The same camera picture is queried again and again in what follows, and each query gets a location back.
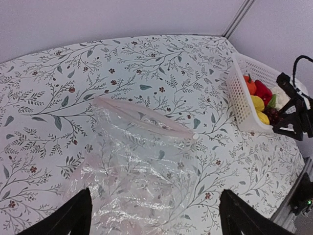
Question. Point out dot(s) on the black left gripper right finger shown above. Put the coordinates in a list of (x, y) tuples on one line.
[(239, 218)]

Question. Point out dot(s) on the aluminium corner post right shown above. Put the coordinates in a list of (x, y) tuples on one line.
[(238, 18)]

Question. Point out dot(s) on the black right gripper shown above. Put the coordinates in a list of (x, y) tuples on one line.
[(298, 120)]

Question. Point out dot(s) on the dark red toy grapes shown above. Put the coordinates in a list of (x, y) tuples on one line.
[(273, 116)]

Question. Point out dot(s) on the white perforated plastic basket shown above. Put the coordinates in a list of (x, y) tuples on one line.
[(243, 108)]

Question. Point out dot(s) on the red toy bell pepper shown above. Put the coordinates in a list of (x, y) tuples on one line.
[(263, 92)]

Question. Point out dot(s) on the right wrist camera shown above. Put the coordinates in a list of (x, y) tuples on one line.
[(290, 87)]

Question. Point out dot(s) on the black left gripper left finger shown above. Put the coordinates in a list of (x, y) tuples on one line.
[(72, 218)]

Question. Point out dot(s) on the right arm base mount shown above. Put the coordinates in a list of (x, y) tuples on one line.
[(302, 198)]

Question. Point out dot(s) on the floral patterned tablecloth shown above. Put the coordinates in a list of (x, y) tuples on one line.
[(46, 120)]

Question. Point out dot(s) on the clear zip top bag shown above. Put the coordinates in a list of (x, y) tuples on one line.
[(140, 168)]

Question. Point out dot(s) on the orange toy pumpkin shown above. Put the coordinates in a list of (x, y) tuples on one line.
[(250, 84)]

